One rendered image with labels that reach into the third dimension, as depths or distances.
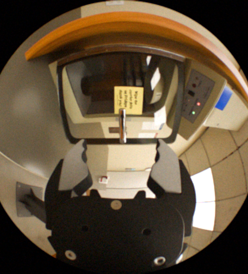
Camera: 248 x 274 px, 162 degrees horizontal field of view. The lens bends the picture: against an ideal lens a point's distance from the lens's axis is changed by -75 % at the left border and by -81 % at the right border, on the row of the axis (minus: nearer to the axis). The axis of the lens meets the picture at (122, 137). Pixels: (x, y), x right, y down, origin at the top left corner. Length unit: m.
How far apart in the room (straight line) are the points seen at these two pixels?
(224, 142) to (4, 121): 1.82
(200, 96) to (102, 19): 0.34
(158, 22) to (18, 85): 0.34
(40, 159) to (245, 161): 1.72
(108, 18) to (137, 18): 0.05
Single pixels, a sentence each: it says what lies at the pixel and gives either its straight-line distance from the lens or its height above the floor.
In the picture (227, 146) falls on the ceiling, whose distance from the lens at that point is 1.56.
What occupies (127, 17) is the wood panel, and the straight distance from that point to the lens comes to 0.22.
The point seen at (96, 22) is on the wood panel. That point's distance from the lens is 0.23.
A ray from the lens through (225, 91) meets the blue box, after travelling 0.38.
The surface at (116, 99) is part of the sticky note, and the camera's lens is 0.24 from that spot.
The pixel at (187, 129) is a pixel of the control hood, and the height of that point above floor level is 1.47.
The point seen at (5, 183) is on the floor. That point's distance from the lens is 1.30.
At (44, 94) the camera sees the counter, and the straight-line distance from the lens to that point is 0.35.
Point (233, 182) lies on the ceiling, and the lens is 1.59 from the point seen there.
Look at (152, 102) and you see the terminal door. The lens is 0.26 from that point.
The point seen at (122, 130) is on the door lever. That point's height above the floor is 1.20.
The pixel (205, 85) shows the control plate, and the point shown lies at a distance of 0.34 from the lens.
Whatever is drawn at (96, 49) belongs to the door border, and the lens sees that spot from 0.29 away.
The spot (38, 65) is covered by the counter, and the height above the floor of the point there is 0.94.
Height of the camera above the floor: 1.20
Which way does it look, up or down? 1 degrees down
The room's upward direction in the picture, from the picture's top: 90 degrees clockwise
